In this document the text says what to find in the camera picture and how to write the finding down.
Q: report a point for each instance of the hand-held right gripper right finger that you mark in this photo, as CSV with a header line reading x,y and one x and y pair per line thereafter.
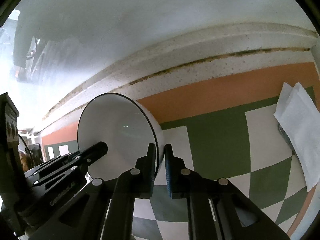
x,y
169,175

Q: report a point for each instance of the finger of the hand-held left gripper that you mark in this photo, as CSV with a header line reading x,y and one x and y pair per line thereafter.
x,y
96,150
53,160

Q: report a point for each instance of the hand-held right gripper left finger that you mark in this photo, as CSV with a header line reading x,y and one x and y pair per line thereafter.
x,y
150,172

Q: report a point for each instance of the white bowl with dark rim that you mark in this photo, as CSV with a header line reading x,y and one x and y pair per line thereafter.
x,y
117,130

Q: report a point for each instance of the green white checkered tablecloth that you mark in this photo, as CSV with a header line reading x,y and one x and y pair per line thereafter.
x,y
217,135

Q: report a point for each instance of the folded white napkin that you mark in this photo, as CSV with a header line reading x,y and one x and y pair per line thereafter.
x,y
297,120

